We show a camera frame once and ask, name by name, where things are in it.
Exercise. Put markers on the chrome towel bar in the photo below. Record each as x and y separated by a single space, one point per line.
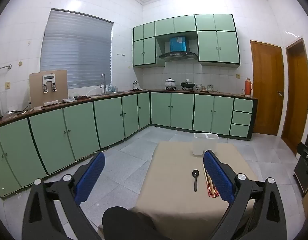
3 67

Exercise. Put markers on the stack of white bowls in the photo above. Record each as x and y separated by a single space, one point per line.
199 87

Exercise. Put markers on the black spoon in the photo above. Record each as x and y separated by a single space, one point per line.
195 180

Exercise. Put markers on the white cooking pot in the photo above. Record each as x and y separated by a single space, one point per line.
170 83

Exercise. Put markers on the black range hood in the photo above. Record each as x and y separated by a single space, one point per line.
177 52

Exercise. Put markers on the brown board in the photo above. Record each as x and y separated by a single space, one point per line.
35 87

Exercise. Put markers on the person's dark trouser leg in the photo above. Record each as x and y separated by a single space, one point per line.
124 222

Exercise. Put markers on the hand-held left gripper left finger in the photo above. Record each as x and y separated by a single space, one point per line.
91 177

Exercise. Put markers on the black wok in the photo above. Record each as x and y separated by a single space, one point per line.
187 84

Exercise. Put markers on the green upper wall cabinets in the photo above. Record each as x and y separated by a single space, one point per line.
219 47

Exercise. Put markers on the chrome kitchen faucet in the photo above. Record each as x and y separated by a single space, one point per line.
104 82

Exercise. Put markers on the orange thermos flask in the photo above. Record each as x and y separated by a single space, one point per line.
248 87

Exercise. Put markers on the bundle of mixed chopsticks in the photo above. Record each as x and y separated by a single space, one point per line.
211 188

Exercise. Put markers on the green lower kitchen cabinets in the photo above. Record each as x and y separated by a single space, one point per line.
81 127

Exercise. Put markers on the small countertop soap dispenser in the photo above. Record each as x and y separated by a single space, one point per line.
136 86

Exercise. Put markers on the plain wooden door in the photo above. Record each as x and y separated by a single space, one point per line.
296 97

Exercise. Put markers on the white two-compartment utensil holder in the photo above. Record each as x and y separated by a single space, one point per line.
200 143

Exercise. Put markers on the glass jar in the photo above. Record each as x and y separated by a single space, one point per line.
210 88

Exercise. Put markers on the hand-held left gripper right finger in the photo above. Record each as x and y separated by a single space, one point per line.
217 177

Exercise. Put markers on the white wall-mount device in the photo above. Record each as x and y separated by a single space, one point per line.
49 78

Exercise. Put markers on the grey window blind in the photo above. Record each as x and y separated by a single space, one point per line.
76 52

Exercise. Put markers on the white power strip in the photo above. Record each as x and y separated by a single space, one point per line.
51 103

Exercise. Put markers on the beige table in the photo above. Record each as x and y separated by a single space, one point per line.
174 192

